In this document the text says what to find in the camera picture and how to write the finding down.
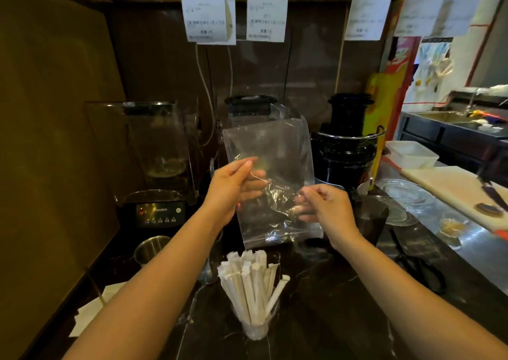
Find person's right hand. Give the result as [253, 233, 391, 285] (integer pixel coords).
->
[294, 184, 360, 250]

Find person's left hand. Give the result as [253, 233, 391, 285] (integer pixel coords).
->
[202, 157, 273, 230]

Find clear plastic bag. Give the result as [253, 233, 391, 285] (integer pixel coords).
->
[222, 119, 324, 250]

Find person's left forearm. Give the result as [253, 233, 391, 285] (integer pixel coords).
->
[63, 207, 230, 360]

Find person's right forearm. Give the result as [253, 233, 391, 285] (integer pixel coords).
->
[329, 232, 508, 360]

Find black juicer machine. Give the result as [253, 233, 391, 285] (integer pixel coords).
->
[311, 93, 387, 193]

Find blender jar with black lid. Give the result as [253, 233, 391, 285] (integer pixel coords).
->
[216, 94, 306, 182]

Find clear glass plate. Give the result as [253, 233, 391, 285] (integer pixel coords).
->
[369, 195, 420, 228]
[375, 178, 436, 206]

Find blender with clear sound cover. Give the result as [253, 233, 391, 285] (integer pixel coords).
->
[84, 101, 199, 230]

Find white plastic container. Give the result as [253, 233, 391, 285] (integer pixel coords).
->
[385, 140, 439, 170]

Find bundle of paper-wrapped straws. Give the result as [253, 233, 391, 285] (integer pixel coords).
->
[217, 249, 291, 327]

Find small steel cup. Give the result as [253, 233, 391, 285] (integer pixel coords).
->
[133, 235, 171, 268]

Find black scissors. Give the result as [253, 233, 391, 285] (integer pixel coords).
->
[390, 228, 447, 295]

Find white cutting board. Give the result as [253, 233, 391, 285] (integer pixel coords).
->
[400, 166, 508, 234]

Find dark counter cabinet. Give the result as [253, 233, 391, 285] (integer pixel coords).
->
[397, 111, 508, 186]

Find small glass bowl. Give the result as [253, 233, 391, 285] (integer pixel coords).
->
[438, 211, 471, 240]

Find steel sink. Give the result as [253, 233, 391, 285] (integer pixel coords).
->
[412, 110, 482, 131]

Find clear plastic straw cup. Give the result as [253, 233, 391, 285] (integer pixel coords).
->
[232, 298, 281, 341]

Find row of hanging paper receipts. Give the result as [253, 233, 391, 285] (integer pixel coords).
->
[178, 0, 489, 46]

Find round fruit slice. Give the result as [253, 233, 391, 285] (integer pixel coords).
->
[474, 203, 505, 218]

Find steel faucet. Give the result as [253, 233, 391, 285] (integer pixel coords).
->
[464, 88, 482, 115]

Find stack of white paper napkins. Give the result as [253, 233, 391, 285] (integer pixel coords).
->
[69, 282, 128, 338]

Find white power cable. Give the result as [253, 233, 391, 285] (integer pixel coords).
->
[194, 42, 217, 147]

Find colourful wall poster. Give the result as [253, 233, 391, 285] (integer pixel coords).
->
[363, 34, 455, 146]

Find black-handled knife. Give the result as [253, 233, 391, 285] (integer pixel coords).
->
[478, 176, 508, 213]

